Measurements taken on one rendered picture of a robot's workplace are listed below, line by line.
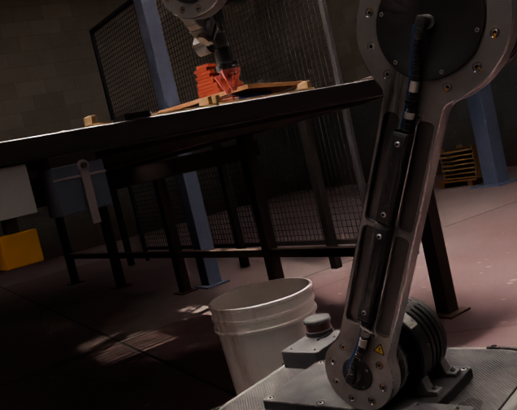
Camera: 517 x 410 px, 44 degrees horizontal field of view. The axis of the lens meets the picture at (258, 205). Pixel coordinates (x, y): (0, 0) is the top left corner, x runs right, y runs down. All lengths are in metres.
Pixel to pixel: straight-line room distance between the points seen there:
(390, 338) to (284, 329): 0.64
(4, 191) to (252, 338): 0.72
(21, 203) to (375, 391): 0.93
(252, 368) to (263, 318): 0.15
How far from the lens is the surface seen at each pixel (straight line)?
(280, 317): 1.72
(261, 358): 1.75
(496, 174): 6.14
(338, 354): 1.20
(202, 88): 3.10
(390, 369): 1.16
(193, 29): 2.22
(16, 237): 1.60
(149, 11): 4.20
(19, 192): 1.64
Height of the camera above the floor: 0.75
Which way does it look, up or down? 4 degrees down
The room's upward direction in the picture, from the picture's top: 13 degrees counter-clockwise
